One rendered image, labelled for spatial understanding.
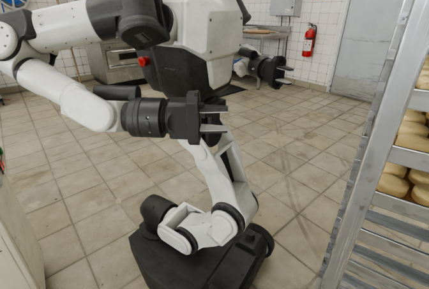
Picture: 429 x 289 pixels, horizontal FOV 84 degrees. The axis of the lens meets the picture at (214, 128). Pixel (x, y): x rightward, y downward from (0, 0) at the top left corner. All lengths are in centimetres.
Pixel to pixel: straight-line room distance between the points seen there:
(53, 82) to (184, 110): 29
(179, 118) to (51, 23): 34
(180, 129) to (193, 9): 30
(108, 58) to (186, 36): 374
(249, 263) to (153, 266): 45
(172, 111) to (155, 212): 87
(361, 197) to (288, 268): 111
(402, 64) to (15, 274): 133
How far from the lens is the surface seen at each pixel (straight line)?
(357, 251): 119
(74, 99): 56
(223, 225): 93
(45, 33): 65
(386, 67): 85
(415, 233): 109
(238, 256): 131
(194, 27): 65
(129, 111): 52
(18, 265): 129
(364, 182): 46
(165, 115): 50
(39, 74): 64
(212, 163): 81
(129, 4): 59
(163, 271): 131
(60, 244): 183
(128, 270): 156
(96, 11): 61
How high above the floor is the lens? 125
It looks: 26 degrees down
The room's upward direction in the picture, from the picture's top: straight up
